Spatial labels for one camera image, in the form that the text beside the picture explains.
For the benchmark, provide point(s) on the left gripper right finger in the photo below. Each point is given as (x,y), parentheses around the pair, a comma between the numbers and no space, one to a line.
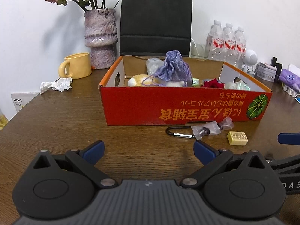
(214,162)

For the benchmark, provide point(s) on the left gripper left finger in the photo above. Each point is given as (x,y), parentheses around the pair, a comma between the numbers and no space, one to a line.
(84,162)

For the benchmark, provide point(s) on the clear candy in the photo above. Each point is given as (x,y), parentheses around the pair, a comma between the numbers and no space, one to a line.
(226,124)
(209,128)

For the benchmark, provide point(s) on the purple woven drawstring pouch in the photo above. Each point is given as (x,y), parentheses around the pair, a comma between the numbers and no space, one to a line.
(175,69)

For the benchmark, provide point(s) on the yellow mahjong tile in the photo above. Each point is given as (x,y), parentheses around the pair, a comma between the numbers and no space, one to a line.
(237,138)

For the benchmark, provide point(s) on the red fabric rose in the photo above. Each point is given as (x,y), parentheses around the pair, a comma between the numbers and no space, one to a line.
(213,83)

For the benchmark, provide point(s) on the glittery plastic packet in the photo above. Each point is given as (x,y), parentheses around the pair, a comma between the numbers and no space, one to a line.
(239,85)

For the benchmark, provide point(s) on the crumpled white tissue left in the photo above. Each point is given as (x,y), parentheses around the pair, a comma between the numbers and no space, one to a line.
(60,84)

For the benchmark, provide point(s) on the red orange cardboard box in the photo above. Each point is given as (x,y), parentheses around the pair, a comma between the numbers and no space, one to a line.
(157,105)

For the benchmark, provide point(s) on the purple tissue pack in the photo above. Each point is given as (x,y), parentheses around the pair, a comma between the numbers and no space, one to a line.
(290,79)

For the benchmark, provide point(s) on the yellow ceramic mug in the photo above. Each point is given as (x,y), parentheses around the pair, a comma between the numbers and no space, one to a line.
(76,66)

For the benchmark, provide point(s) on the yellow white plush toy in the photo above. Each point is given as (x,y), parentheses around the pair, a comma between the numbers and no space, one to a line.
(143,80)

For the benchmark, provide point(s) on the small printed tin box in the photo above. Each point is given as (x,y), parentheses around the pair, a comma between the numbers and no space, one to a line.
(265,72)

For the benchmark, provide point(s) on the black lipstick tubes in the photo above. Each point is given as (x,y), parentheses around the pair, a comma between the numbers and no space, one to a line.
(278,67)

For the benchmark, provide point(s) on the water bottle middle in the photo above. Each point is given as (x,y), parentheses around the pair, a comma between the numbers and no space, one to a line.
(229,44)

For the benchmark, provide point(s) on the water bottle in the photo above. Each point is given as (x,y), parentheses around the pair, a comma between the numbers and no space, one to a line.
(215,42)
(240,45)
(229,44)

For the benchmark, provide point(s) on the white astronaut figurine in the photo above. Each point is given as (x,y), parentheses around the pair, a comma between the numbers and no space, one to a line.
(249,61)

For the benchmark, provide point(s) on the clear glass cup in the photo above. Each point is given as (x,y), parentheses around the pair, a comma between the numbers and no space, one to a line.
(198,50)

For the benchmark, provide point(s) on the water bottle left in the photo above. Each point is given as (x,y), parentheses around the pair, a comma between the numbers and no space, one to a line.
(215,42)

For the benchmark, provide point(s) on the white plastic bottle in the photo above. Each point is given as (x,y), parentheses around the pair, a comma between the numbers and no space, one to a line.
(153,64)

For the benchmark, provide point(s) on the water bottle right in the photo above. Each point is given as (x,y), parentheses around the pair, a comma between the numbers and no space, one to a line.
(240,45)

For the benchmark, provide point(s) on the purple ceramic vase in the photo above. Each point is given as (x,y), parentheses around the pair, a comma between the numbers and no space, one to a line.
(101,36)

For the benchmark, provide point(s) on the black paper bag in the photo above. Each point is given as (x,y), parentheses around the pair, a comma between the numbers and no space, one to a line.
(154,27)

